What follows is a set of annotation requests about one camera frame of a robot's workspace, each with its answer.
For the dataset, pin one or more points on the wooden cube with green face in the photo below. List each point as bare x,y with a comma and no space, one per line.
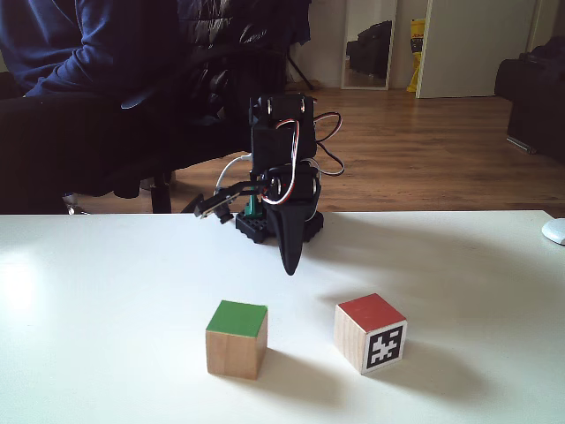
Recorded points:
234,349

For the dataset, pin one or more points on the wooden cube with red face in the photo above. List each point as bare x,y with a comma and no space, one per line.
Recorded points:
353,340

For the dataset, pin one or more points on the green table clamp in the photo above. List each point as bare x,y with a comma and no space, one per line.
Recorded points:
253,207

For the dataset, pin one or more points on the black stand leg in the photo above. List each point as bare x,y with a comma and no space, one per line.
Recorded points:
300,73

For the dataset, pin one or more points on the black office chair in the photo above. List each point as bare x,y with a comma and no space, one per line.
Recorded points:
161,194

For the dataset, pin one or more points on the white-framed standing mirror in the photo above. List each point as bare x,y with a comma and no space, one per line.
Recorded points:
368,44

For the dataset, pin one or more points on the yellow bag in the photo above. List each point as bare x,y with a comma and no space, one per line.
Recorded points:
417,53

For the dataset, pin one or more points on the black padded jacket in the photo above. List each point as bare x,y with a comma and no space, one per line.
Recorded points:
207,17

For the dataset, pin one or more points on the white door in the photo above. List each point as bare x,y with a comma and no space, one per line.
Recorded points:
476,48

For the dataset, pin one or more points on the black sofa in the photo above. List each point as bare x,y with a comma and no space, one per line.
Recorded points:
538,101

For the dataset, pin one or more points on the person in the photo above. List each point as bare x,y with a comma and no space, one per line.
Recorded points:
66,110

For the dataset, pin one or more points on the white computer mouse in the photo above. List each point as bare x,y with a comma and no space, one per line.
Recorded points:
555,230

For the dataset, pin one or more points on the black gripper-mounted camera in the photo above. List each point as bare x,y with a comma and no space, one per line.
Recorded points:
212,205

